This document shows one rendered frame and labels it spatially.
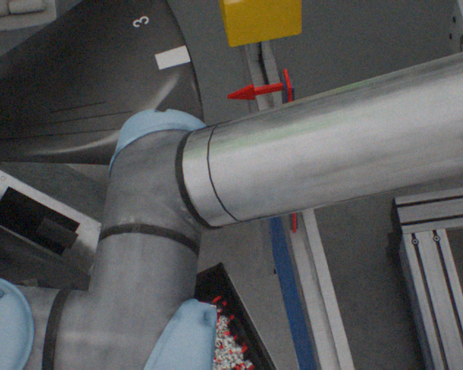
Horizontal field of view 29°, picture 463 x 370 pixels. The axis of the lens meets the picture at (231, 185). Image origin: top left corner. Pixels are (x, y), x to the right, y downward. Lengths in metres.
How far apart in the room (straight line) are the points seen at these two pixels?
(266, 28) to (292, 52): 0.87
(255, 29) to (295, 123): 0.62
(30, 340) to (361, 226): 1.63
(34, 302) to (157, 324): 0.08
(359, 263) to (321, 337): 1.00
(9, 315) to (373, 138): 0.26
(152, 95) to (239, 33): 0.32
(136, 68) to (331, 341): 0.45
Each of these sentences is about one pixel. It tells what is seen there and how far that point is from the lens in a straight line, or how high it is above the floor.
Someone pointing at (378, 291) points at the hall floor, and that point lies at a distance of 2.11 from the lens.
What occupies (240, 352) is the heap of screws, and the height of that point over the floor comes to 0.83.
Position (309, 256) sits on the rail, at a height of 0.85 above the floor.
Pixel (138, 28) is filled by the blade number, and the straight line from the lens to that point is 0.94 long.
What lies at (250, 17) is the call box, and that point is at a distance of 1.18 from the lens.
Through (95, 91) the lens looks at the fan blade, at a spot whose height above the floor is 1.22.
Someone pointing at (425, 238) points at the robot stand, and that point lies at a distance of 1.92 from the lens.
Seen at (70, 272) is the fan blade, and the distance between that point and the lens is 1.05.
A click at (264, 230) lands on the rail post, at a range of 1.91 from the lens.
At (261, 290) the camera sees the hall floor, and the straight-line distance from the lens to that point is 2.11.
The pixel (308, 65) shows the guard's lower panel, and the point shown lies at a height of 0.24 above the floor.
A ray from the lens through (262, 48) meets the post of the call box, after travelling 1.34.
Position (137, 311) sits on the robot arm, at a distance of 0.61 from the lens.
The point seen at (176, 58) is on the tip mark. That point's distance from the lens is 0.92.
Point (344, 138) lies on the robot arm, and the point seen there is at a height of 1.46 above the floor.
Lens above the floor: 1.94
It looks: 60 degrees down
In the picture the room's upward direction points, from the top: 9 degrees counter-clockwise
